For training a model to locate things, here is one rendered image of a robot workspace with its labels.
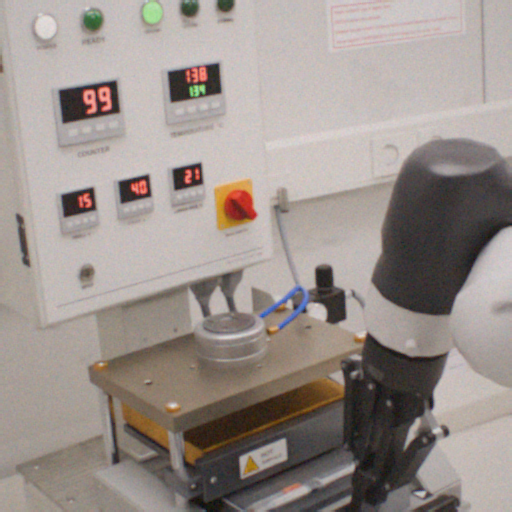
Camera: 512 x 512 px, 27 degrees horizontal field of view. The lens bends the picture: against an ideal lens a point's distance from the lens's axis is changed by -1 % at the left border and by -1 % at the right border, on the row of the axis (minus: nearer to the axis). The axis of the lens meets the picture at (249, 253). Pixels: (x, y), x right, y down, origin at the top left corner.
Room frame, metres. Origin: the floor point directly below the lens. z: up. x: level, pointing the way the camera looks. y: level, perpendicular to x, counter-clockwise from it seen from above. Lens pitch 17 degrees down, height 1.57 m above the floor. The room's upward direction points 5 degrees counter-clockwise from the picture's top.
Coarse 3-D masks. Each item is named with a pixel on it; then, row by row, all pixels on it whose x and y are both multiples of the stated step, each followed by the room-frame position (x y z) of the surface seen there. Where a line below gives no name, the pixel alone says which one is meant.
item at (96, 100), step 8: (88, 88) 1.16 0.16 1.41; (96, 88) 1.17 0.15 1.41; (104, 88) 1.17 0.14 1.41; (72, 96) 1.15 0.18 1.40; (80, 96) 1.16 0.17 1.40; (88, 96) 1.16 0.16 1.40; (96, 96) 1.17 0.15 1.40; (104, 96) 1.17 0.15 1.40; (72, 104) 1.15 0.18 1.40; (80, 104) 1.16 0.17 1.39; (88, 104) 1.16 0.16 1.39; (96, 104) 1.17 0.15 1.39; (104, 104) 1.17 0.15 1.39; (112, 104) 1.18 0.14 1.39; (72, 112) 1.15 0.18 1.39; (80, 112) 1.16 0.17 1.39; (88, 112) 1.16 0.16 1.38; (96, 112) 1.17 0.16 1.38; (104, 112) 1.17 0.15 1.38
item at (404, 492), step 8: (400, 488) 0.98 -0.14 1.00; (408, 488) 0.98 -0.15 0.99; (416, 488) 1.02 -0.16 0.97; (392, 496) 0.97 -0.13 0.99; (400, 496) 0.98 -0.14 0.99; (408, 496) 0.98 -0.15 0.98; (416, 496) 1.00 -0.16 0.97; (432, 496) 1.00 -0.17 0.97; (336, 504) 0.93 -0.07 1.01; (344, 504) 0.93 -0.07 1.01; (384, 504) 0.96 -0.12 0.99; (392, 504) 0.97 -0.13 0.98; (400, 504) 0.97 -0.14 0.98; (408, 504) 0.98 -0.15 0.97; (416, 504) 0.99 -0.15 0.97
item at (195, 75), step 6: (204, 66) 1.25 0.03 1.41; (186, 72) 1.24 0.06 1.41; (192, 72) 1.24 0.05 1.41; (198, 72) 1.25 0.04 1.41; (204, 72) 1.25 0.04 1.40; (186, 78) 1.24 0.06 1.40; (192, 78) 1.24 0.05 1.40; (198, 78) 1.24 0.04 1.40; (204, 78) 1.25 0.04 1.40; (186, 84) 1.23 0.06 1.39
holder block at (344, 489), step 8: (336, 488) 0.99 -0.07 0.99; (344, 488) 0.99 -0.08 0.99; (352, 488) 0.99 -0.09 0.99; (312, 496) 0.98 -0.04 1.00; (320, 496) 0.98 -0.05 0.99; (328, 496) 0.98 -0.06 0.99; (336, 496) 0.98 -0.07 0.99; (344, 496) 0.99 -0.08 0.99; (200, 504) 0.99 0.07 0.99; (208, 504) 0.98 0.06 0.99; (216, 504) 0.98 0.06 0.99; (296, 504) 0.97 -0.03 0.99; (304, 504) 0.96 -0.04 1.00; (312, 504) 0.96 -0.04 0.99; (320, 504) 0.97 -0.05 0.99; (328, 504) 0.97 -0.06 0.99
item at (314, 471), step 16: (336, 448) 1.06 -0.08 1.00; (304, 464) 1.03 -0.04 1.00; (320, 464) 1.03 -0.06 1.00; (336, 464) 1.03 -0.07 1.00; (352, 464) 1.02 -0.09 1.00; (272, 480) 1.00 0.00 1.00; (288, 480) 1.00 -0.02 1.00; (304, 480) 1.00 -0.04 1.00; (320, 480) 0.99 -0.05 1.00; (224, 496) 0.98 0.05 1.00; (240, 496) 0.97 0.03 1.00; (256, 496) 0.97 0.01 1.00; (272, 496) 0.97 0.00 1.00; (288, 496) 0.97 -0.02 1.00
